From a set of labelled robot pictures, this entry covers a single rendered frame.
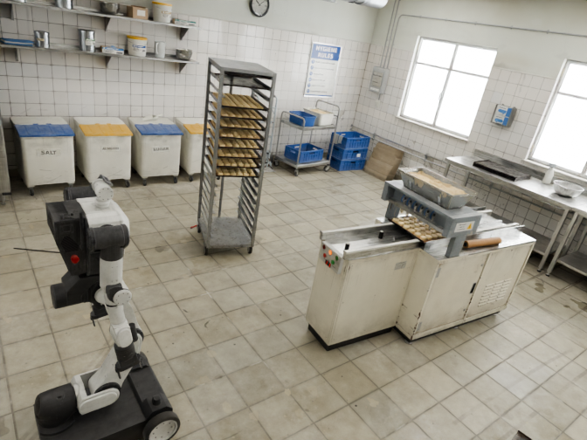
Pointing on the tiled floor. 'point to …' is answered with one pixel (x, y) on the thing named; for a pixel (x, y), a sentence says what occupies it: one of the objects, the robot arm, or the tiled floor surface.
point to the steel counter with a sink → (534, 187)
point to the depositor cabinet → (460, 285)
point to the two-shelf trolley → (301, 141)
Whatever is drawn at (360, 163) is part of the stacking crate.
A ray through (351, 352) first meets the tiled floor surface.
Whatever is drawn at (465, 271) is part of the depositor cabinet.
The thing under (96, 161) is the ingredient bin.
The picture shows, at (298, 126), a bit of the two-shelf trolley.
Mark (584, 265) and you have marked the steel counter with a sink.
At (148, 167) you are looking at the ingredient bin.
